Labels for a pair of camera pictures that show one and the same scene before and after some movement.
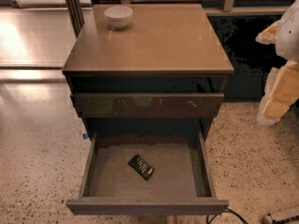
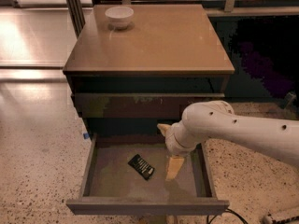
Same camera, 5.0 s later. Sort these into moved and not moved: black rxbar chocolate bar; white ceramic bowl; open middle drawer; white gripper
Moved: white gripper
Not moved: open middle drawer; white ceramic bowl; black rxbar chocolate bar
